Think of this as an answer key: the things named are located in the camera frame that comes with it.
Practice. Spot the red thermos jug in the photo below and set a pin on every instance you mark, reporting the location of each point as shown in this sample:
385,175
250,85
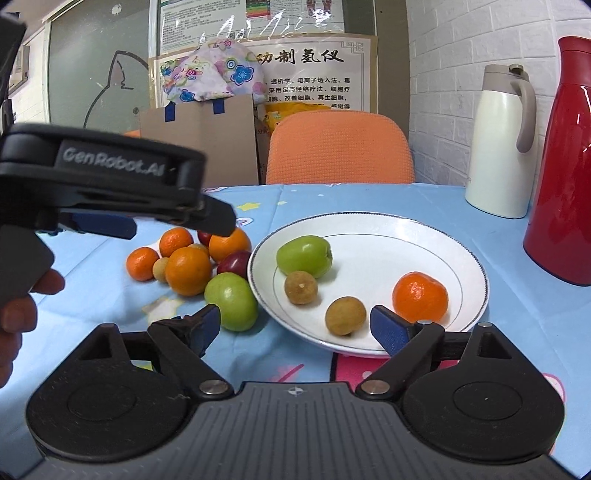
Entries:
563,184

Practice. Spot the cardboard box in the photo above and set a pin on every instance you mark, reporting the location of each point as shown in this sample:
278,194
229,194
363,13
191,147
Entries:
207,138

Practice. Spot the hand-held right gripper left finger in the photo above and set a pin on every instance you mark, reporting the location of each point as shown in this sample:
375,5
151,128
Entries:
206,330

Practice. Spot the orange chair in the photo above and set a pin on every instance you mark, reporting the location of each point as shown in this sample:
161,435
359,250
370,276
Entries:
132,134
339,150

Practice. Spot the floral cloth bundle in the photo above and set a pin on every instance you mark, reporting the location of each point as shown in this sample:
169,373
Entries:
207,74

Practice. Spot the small mandarin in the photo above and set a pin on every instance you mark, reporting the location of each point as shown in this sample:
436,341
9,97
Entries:
176,241
142,263

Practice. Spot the white thermos jug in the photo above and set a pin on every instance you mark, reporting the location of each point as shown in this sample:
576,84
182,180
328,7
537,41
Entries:
494,152

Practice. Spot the glass panel with cat drawing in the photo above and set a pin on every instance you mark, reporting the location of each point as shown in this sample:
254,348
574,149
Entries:
97,69

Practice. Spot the large orange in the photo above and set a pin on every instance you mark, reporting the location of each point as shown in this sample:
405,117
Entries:
188,271
231,248

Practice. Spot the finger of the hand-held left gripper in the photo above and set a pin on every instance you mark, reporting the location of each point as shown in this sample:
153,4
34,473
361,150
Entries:
220,221
106,226

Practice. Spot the framed text sign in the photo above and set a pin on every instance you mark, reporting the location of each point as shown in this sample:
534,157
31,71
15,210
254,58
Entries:
314,69

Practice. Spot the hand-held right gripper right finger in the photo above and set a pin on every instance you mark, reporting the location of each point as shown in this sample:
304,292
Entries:
390,330

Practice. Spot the mandarin with green stem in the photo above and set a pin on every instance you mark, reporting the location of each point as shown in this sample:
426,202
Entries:
420,297

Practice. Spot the blue printed tablecloth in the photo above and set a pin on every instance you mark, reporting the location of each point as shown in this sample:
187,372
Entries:
508,323

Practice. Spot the person's left hand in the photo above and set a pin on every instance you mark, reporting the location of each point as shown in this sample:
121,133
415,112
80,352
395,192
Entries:
18,316

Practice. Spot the yellow bag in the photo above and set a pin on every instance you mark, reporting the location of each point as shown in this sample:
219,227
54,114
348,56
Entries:
295,113

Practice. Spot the white plate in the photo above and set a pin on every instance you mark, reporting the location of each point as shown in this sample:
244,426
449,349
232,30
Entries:
369,258

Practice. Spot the wall poster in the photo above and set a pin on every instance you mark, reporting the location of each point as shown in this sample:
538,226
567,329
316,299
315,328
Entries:
203,18

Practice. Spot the green jujube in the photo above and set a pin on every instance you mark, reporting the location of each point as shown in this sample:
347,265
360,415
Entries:
304,256
231,302

